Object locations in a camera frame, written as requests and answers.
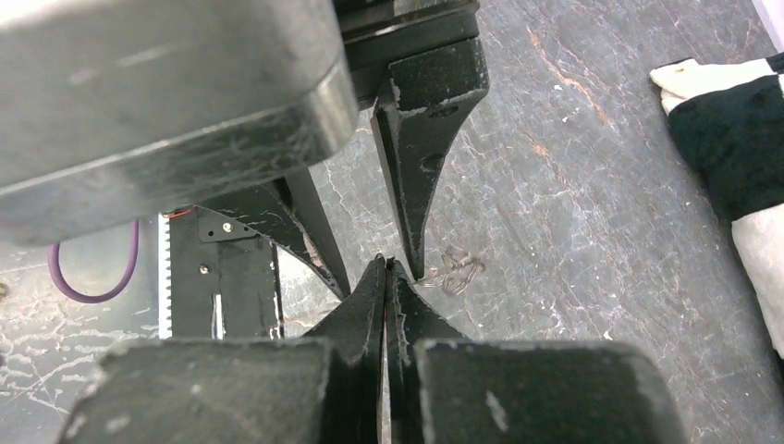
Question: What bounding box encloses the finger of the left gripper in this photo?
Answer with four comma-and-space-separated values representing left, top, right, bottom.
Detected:
198, 168, 351, 300

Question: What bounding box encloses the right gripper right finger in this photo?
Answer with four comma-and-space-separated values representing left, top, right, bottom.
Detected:
386, 259, 686, 443

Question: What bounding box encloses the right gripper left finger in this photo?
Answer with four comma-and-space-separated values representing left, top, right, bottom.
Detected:
58, 255, 386, 443

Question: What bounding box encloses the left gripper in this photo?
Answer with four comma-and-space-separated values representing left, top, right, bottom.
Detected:
333, 0, 489, 279

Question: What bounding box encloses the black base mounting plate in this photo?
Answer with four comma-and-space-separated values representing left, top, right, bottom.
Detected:
164, 207, 285, 340

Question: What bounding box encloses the black and white checkered pillow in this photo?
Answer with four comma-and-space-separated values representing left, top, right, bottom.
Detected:
649, 54, 783, 354

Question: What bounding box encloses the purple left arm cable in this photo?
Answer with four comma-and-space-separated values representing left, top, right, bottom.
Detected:
47, 220, 141, 305

